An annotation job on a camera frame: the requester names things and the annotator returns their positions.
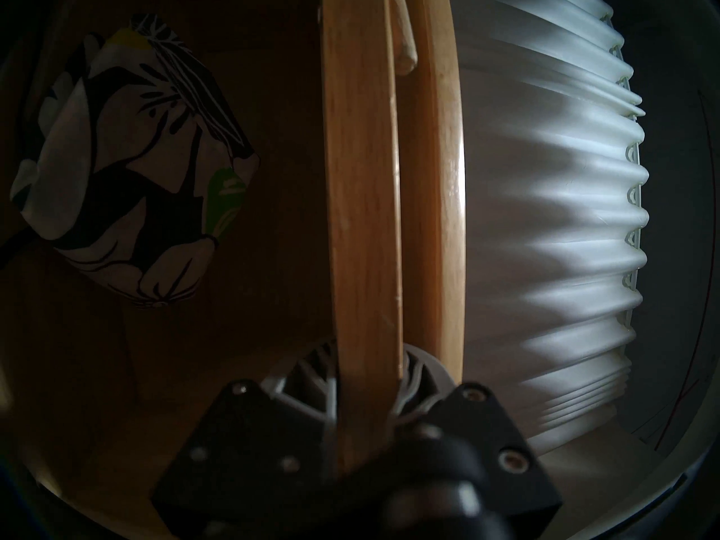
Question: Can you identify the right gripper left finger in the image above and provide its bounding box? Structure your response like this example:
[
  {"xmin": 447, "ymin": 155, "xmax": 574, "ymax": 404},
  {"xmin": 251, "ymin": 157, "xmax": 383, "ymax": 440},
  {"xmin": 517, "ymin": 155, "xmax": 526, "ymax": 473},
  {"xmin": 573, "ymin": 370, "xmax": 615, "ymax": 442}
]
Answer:
[{"xmin": 152, "ymin": 342, "xmax": 338, "ymax": 531}]

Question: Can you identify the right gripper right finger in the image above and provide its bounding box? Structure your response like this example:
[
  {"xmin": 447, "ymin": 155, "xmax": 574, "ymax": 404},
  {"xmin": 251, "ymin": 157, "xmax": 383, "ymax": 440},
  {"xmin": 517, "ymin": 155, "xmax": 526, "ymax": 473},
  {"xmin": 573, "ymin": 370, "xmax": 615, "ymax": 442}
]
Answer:
[{"xmin": 394, "ymin": 345, "xmax": 563, "ymax": 537}]

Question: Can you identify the grey pleated curtain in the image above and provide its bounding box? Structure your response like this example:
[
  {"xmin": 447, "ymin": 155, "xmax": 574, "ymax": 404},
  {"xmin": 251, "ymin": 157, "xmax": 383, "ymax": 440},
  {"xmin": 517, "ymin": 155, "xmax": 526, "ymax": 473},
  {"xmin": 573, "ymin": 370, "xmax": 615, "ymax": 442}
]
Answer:
[{"xmin": 444, "ymin": 0, "xmax": 650, "ymax": 455}]

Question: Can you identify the wooden cabinet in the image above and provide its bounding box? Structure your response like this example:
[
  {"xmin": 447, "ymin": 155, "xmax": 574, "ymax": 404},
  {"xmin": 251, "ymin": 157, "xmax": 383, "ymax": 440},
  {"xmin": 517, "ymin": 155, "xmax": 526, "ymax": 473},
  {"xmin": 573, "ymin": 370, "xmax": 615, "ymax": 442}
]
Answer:
[{"xmin": 0, "ymin": 0, "xmax": 469, "ymax": 540}]

